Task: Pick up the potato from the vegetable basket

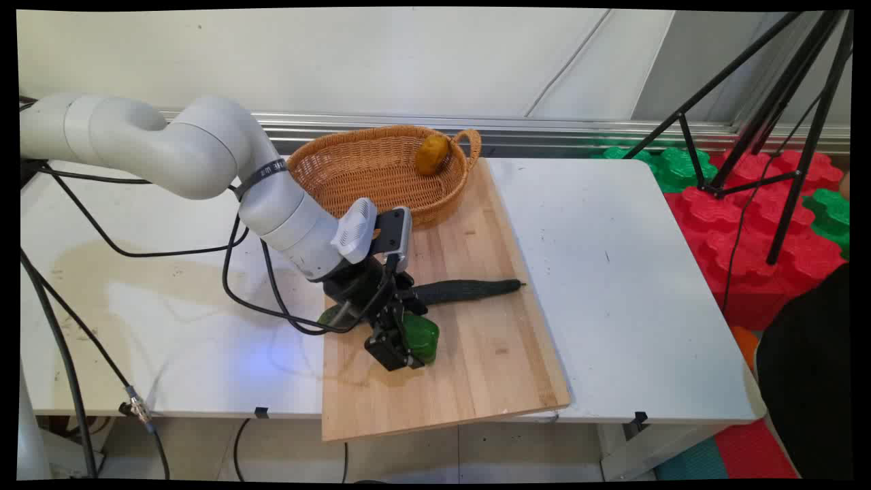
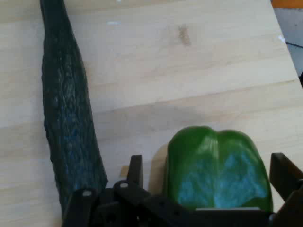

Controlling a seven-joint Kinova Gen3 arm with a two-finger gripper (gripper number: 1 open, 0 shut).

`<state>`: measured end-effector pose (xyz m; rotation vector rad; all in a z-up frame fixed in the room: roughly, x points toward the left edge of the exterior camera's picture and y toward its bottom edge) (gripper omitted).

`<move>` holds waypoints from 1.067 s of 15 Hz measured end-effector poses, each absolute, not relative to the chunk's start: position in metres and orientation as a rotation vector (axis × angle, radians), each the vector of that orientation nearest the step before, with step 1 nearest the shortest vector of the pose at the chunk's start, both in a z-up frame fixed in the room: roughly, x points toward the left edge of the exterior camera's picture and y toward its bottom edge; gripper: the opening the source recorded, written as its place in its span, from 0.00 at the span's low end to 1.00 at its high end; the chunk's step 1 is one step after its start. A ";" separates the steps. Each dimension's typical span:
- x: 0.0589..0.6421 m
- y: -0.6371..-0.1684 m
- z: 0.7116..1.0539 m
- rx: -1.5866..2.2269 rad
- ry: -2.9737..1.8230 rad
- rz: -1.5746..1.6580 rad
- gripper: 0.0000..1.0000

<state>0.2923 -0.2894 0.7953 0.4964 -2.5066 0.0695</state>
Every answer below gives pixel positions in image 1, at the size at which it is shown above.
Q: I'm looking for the thick black cable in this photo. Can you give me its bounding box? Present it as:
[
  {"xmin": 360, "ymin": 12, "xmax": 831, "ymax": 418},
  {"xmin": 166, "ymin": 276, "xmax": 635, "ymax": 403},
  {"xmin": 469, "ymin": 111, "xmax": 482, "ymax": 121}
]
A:
[{"xmin": 20, "ymin": 250, "xmax": 98, "ymax": 479}]

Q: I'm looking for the black tripod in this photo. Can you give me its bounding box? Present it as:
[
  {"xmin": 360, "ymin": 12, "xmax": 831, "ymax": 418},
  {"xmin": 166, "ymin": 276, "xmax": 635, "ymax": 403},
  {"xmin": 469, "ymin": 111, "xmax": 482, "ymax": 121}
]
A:
[{"xmin": 622, "ymin": 10, "xmax": 854, "ymax": 267}]

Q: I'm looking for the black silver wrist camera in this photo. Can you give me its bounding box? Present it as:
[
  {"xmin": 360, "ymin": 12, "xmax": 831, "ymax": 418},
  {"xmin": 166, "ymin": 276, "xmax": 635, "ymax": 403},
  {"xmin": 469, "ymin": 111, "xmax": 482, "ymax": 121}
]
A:
[{"xmin": 371, "ymin": 207, "xmax": 414, "ymax": 274}]

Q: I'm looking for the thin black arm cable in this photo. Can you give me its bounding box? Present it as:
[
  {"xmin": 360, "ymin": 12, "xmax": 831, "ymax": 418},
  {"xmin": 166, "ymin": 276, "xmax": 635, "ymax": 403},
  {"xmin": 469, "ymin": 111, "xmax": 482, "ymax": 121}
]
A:
[{"xmin": 31, "ymin": 162, "xmax": 404, "ymax": 336}]

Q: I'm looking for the aluminium wall rail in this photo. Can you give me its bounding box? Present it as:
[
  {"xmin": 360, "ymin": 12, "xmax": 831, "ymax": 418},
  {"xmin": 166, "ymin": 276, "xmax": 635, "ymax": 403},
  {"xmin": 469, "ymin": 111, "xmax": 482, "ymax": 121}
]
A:
[{"xmin": 159, "ymin": 110, "xmax": 852, "ymax": 156}]

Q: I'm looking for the white table leg frame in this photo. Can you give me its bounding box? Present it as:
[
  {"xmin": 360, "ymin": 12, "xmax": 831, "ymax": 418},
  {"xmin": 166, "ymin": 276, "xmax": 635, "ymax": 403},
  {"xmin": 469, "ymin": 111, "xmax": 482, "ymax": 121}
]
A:
[{"xmin": 597, "ymin": 422, "xmax": 723, "ymax": 482}]

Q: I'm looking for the wooden cutting board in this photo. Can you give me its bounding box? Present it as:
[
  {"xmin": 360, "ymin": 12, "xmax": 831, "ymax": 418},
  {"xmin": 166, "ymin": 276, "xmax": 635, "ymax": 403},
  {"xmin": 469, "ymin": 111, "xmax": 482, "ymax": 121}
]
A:
[{"xmin": 321, "ymin": 157, "xmax": 572, "ymax": 444}]

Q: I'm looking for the person in black clothing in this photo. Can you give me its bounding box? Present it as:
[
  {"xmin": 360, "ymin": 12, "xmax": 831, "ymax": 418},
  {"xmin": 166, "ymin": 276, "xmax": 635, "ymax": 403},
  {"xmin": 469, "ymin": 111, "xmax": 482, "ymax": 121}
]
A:
[{"xmin": 740, "ymin": 262, "xmax": 853, "ymax": 481}]

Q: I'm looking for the black velcro strap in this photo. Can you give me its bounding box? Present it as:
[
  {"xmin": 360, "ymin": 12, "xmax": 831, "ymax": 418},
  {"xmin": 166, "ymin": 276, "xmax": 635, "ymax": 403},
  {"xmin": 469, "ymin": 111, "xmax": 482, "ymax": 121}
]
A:
[{"xmin": 233, "ymin": 158, "xmax": 291, "ymax": 202}]

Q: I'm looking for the green bell pepper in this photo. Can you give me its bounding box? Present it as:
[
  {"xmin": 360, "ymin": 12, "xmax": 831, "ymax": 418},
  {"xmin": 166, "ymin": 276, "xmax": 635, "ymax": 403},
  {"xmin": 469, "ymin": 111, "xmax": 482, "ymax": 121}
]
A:
[{"xmin": 399, "ymin": 312, "xmax": 441, "ymax": 366}]

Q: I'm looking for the brown wicker basket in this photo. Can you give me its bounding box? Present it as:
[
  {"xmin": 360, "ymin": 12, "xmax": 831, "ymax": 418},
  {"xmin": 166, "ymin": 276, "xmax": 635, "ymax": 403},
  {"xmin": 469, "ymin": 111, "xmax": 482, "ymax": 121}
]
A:
[{"xmin": 286, "ymin": 125, "xmax": 482, "ymax": 231}]

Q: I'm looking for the white vented camera mount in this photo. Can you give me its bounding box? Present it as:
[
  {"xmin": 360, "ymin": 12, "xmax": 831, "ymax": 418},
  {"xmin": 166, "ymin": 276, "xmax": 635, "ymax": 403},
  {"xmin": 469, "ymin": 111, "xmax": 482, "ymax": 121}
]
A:
[{"xmin": 330, "ymin": 197, "xmax": 378, "ymax": 265}]

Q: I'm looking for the thin black tripod cable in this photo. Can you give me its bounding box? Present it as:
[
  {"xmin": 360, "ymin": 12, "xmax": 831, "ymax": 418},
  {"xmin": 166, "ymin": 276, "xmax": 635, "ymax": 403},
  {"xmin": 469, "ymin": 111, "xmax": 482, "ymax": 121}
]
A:
[{"xmin": 721, "ymin": 92, "xmax": 825, "ymax": 315}]

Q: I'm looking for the red floor mat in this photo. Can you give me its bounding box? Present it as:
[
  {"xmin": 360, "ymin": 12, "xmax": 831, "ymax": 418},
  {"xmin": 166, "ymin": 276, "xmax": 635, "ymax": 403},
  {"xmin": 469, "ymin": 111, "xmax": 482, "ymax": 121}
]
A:
[{"xmin": 713, "ymin": 418, "xmax": 798, "ymax": 480}]

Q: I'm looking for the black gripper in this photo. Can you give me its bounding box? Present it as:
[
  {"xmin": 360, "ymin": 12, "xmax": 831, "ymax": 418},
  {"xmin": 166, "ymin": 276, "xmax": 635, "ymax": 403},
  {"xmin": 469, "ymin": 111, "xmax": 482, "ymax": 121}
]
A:
[{"xmin": 323, "ymin": 257, "xmax": 431, "ymax": 373}]

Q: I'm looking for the black cable with metal connector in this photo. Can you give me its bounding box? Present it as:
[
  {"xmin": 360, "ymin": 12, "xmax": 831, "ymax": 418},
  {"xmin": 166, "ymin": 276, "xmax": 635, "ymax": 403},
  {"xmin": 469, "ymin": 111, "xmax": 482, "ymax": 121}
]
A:
[{"xmin": 20, "ymin": 269, "xmax": 171, "ymax": 481}]

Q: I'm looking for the black cable under table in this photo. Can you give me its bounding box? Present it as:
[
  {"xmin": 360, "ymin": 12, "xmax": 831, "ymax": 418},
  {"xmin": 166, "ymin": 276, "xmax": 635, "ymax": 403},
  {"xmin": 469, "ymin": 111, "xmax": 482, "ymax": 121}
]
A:
[{"xmin": 233, "ymin": 418, "xmax": 253, "ymax": 483}]

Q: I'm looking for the dark green cucumber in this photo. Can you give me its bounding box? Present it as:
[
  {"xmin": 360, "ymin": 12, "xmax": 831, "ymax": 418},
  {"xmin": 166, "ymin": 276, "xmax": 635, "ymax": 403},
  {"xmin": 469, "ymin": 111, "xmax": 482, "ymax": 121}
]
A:
[{"xmin": 316, "ymin": 278, "xmax": 527, "ymax": 329}]

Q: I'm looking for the teal floor mat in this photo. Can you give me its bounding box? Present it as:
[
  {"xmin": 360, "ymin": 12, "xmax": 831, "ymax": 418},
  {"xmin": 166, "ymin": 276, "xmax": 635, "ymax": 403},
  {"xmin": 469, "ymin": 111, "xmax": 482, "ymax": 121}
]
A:
[{"xmin": 653, "ymin": 436, "xmax": 730, "ymax": 481}]

